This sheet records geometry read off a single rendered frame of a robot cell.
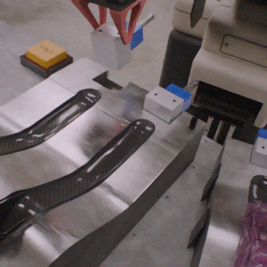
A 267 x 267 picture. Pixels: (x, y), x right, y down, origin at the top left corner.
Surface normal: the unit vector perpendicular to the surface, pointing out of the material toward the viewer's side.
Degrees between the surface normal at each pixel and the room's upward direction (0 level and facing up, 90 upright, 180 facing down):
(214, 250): 11
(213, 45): 98
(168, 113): 90
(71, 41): 0
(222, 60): 8
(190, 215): 0
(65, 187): 27
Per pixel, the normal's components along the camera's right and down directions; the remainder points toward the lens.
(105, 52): -0.60, 0.61
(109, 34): -0.07, -0.68
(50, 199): 0.32, -0.90
